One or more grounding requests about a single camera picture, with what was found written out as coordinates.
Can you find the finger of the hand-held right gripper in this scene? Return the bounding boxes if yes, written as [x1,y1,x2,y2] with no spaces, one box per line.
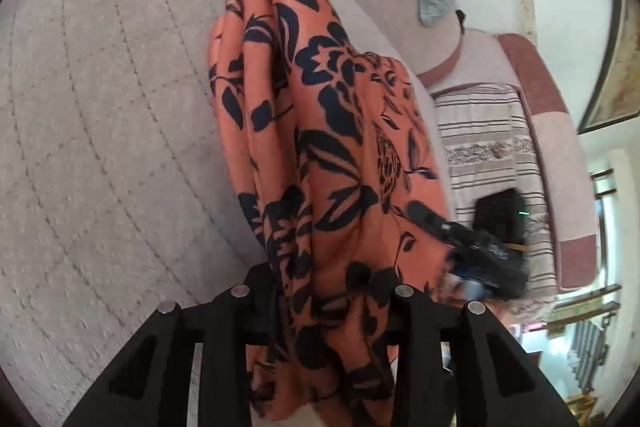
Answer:
[405,200,455,242]

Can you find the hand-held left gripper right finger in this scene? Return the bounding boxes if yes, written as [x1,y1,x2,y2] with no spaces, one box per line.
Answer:
[386,284,581,427]

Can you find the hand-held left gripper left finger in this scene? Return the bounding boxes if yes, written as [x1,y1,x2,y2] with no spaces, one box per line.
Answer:
[62,264,282,427]

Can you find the orange black floral garment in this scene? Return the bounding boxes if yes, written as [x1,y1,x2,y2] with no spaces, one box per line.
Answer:
[207,0,453,425]

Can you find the striped beige throw blanket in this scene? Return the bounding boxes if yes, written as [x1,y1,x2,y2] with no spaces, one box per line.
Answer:
[432,83,558,323]

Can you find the wooden stair railing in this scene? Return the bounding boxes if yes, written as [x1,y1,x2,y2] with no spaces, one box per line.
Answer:
[542,284,621,413]

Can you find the pink sofa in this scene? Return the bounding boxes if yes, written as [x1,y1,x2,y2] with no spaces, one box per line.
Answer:
[0,0,601,427]

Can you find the framed wall picture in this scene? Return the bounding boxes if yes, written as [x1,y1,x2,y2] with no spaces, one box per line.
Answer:
[576,0,640,136]

